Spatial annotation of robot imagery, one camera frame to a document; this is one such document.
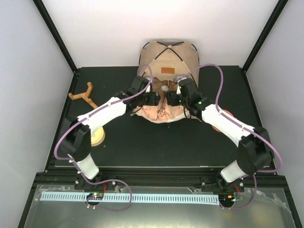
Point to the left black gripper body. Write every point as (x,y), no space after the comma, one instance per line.
(154,101)

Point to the light blue slotted cable duct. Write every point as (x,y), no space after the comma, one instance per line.
(133,198)

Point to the beige fabric pet tent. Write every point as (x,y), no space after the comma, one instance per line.
(168,59)

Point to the yellow pet bowl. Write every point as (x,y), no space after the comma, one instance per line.
(98,137)

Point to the wooden bowl stand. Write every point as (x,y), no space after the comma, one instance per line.
(85,96)

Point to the black frame post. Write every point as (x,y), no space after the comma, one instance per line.
(55,33)
(274,16)

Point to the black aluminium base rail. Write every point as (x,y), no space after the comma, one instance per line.
(196,180)

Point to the left black frame post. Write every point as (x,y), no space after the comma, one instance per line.
(55,33)

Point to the right black frame post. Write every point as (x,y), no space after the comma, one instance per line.
(274,16)

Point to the floral beige cushion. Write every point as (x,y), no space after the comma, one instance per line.
(163,112)

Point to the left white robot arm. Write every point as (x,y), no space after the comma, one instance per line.
(75,143)

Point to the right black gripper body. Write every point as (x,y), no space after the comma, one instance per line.
(171,98)

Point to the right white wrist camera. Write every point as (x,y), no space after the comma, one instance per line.
(177,81)

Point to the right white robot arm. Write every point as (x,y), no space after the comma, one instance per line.
(253,146)

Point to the small green circuit board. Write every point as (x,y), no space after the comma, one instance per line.
(95,196)

